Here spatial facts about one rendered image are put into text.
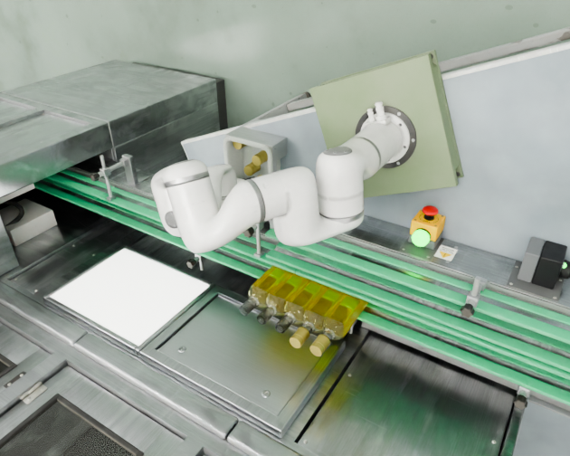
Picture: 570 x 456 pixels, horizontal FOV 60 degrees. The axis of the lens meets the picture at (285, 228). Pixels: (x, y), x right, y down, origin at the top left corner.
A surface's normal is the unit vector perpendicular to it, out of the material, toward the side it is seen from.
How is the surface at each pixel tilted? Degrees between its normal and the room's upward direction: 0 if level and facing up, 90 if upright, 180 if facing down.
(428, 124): 4
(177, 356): 90
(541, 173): 0
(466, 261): 90
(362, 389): 91
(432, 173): 4
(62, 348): 90
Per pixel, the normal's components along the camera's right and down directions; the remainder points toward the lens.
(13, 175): 0.84, 0.29
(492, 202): -0.54, 0.47
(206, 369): 0.00, -0.84
